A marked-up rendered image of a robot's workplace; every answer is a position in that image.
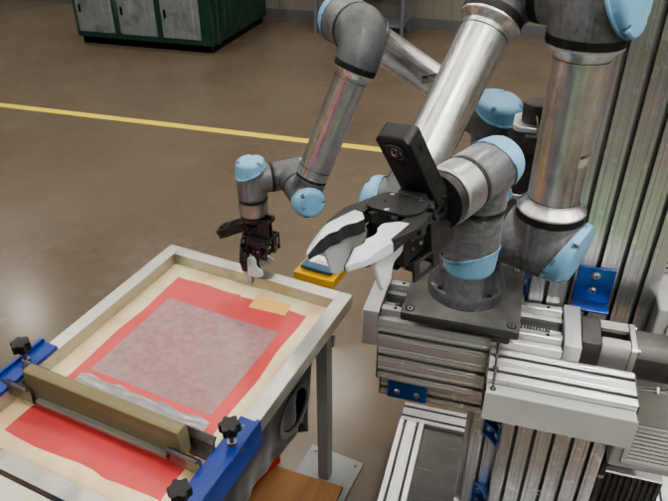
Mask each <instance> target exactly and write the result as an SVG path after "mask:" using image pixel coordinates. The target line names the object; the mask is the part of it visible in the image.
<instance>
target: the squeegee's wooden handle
mask: <svg viewBox="0 0 668 501"><path fill-rule="evenodd" d="M23 376H24V379H25V381H26V384H27V387H28V388H30V389H32V391H33V394H34V396H35V398H43V399H45V400H47V401H50V402H52V403H55V404H57V405H59V406H62V407H64V408H66V409H69V410H71V411H74V412H76V413H78V414H81V415H83V416H85V417H88V418H92V419H94V420H96V421H99V422H101V423H104V424H106V425H108V426H111V427H113V428H115V429H118V430H120V431H123V432H125V433H127V434H130V435H132V436H135V437H137V438H139V439H142V440H144V441H146V442H149V443H151V444H154V445H156V446H158V447H161V448H163V449H165V448H166V447H172V448H175V449H177V450H179V451H182V452H184V453H186V454H187V453H188V452H189V451H190V450H191V443H190V438H189V432H188V428H187V425H186V424H184V423H181V422H179V421H176V420H174V419H171V418H169V417H166V416H163V415H161V414H158V413H156V412H153V411H151V410H148V409H145V408H143V407H140V406H138V405H135V404H133V403H130V402H128V401H125V400H123V399H120V398H118V397H115V396H113V395H110V394H108V393H105V392H103V391H100V390H98V389H95V388H93V387H90V386H88V385H85V384H82V383H80V382H77V381H75V380H72V379H70V378H67V377H65V376H62V375H60V374H57V373H55V372H52V371H50V370H47V369H45V368H42V367H40V366H37V365H35V364H30V365H29V366H28V367H27V368H25V369H24V371H23Z"/></svg>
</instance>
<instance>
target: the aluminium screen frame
mask: <svg viewBox="0 0 668 501"><path fill-rule="evenodd" d="M175 263H177V264H180V265H184V266H187V267H191V268H194V269H197V270H200V271H203V272H207V273H210V274H213V275H217V276H220V277H224V278H227V279H230V280H234V281H237V282H241V283H244V284H248V285H251V286H254V287H258V288H261V289H265V290H268V291H271V292H275V293H278V294H282V295H285V296H288V297H292V298H295V299H299V300H302V301H305V302H309V303H312V304H316V305H319V306H323V307H326V310H325V311H324V312H323V314H322V315H321V316H320V318H319V319H318V320H317V321H316V323H315V324H314V325H313V327H312V328H311V329H310V331H309V332H308V333H307V334H306V336H305V337H304V338H303V340H302V341H301V342H300V344H299V345H298V346H297V347H296V349H295V350H294V351H293V353H292V354H291V355H290V357H289V358H288V359H287V360H286V362H285V363H284V364H283V366H282V367H281V368H280V370H279V371H278V372H277V374H276V375H275V376H274V377H273V379H272V380H271V381H270V383H269V384H268V385H267V387H266V388H265V389H264V390H263V392H262V393H261V394H260V396H259V397H258V398H257V400H256V401H255V402H254V403H253V405H252V406H251V407H250V409H249V410H248V412H247V413H246V414H245V415H244V417H245V418H249V419H251V420H254V421H256V420H257V419H259V420H260V424H261V431H263V430H264V428H265V427H266V425H267V424H268V423H269V421H270V420H271V418H272V417H273V416H274V414H275V413H276V412H277V410H278V409H279V407H280V406H281V405H282V403H283V402H284V400H285V399H286V398H287V396H288V395H289V393H290V392H291V391H292V389H293V388H294V387H295V385H296V384H297V382H298V381H299V380H300V378H301V377H302V375H303V374H304V373H305V371H306V370H307V368H308V367H309V366H310V364H311V363H312V362H313V360H314V359H315V357H316V356H317V355H318V353H319V352H320V350H321V349H322V348H323V346H324V345H325V343H326V342H327V341H328V339H329V338H330V337H331V335H332V334H333V332H334V331H335V330H336V328H337V327H338V325H339V324H340V323H341V321H342V320H343V318H344V317H345V316H346V314H347V313H348V311H349V310H350V309H351V307H352V295H351V294H347V293H344V292H339V291H337V290H333V289H330V288H326V287H322V286H319V285H315V284H312V283H308V282H305V281H301V280H297V279H294V278H290V277H287V276H283V275H280V274H276V273H273V272H269V271H265V270H262V271H263V277H253V278H252V284H251V283H249V282H248V280H247V278H246V277H245V275H244V272H243V271H242V268H241V264H240V263H237V262H233V261H230V260H226V259H223V258H219V257H216V256H212V255H209V254H205V253H201V252H198V251H194V250H188V249H185V248H181V247H178V246H174V245H171V246H169V247H168V248H167V249H166V250H164V251H163V252H162V253H160V254H159V255H158V256H156V257H155V258H153V259H152V260H151V261H149V262H148V263H147V264H146V265H145V266H143V267H142V268H141V269H140V270H138V271H137V272H136V273H135V274H133V275H132V276H131V277H130V278H128V279H127V280H126V281H125V282H123V283H122V284H121V285H120V286H118V287H117V288H116V289H115V290H114V291H112V292H111V294H110V295H108V296H107V297H106V298H105V299H103V300H102V301H101V302H100V303H98V304H97V305H96V306H95V307H93V308H92V309H91V310H90V311H88V312H87V313H86V314H85V315H84V316H82V317H81V318H80V319H79V320H77V321H76V322H75V323H74V324H72V325H71V326H70V327H69V328H67V329H66V330H65V331H64V332H62V333H61V334H60V335H59V336H57V337H56V338H55V339H54V340H52V341H51V342H50V343H51V344H53V345H56V346H58V350H57V351H56V352H54V353H53V354H52V355H51V356H49V357H48V358H47V359H46V360H45V361H43V362H42V363H41V364H40V365H39V366H41V367H44V368H46V369H49V370H51V369H53V368H54V367H55V366H56V365H57V364H59V363H60V362H61V361H62V360H63V359H64V358H66V357H67V356H68V355H69V354H70V353H71V352H73V351H74V350H75V348H76V347H78V346H79V345H80V344H81V343H82V342H83V341H85V340H86V339H87V338H88V337H89V336H91V335H92V334H93V333H94V332H95V331H96V330H98V329H99V328H100V327H101V326H102V325H103V324H105V323H106V322H107V321H108V320H109V319H111V318H112V317H113V316H114V315H115V314H116V313H118V312H119V311H120V310H121V309H122V308H123V307H125V306H126V305H127V304H128V303H129V302H131V301H132V300H133V299H134V298H135V297H136V296H138V295H139V294H140V293H141V292H142V291H144V290H145V289H146V288H147V287H148V286H149V285H151V284H152V283H153V282H154V281H155V280H156V279H158V278H159V277H160V276H161V275H162V274H164V273H165V272H166V271H167V270H168V269H169V268H171V267H172V266H173V265H174V264H175ZM16 399H17V397H15V396H12V395H10V392H9V390H8V391H7V392H6V393H5V394H4V395H2V396H1V397H0V413H1V412H2V411H3V410H4V409H6V408H7V407H8V406H9V405H10V404H11V403H13V402H14V401H15V400H16ZM0 475H2V476H4V477H6V478H8V479H10V480H12V481H14V482H16V483H18V484H20V485H22V486H24V487H26V488H28V489H30V490H32V491H34V492H36V493H38V494H40V495H42V496H44V497H46V498H48V499H50V500H52V501H112V500H110V499H108V498H105V497H103V496H101V495H99V494H97V493H95V492H93V491H91V490H89V489H86V488H84V487H82V486H80V485H78V484H76V483H74V482H72V481H71V480H69V479H66V478H64V477H62V476H60V475H58V474H56V473H54V472H52V471H50V470H48V469H45V468H43V467H41V466H39V465H37V464H35V463H33V462H31V461H29V460H26V459H24V458H22V457H20V456H18V455H16V454H14V453H12V452H10V451H8V450H5V449H3V448H1V447H0Z"/></svg>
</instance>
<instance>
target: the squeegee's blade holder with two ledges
mask: <svg viewBox="0 0 668 501"><path fill-rule="evenodd" d="M35 402H36V404H37V405H39V406H41V407H43V408H46V409H48V410H50V411H53V412H55V413H57V414H60V415H62V416H64V417H67V418H71V419H73V420H75V421H78V422H80V423H82V424H85V425H87V426H89V427H92V428H94V429H96V430H99V431H101V432H103V433H106V434H108V435H110V436H113V437H115V438H117V439H120V440H122V441H125V442H127V443H129V444H132V445H134V446H136V447H139V448H141V449H143V450H146V451H148V452H150V453H153V454H155V455H157V456H160V457H162V458H164V459H167V458H168V457H169V456H170V455H169V453H168V452H165V449H163V448H161V447H158V446H156V445H154V444H151V443H149V442H146V441H144V440H142V439H139V438H137V437H135V436H132V435H130V434H127V433H125V432H123V431H120V430H118V429H115V428H113V427H111V426H108V425H106V424H104V423H101V422H99V421H96V420H94V419H92V418H89V417H85V416H83V415H81V414H78V413H76V412H74V411H71V410H69V409H66V408H64V407H62V406H59V405H57V404H55V403H52V402H50V401H47V400H45V399H43V398H37V399H36V400H35Z"/></svg>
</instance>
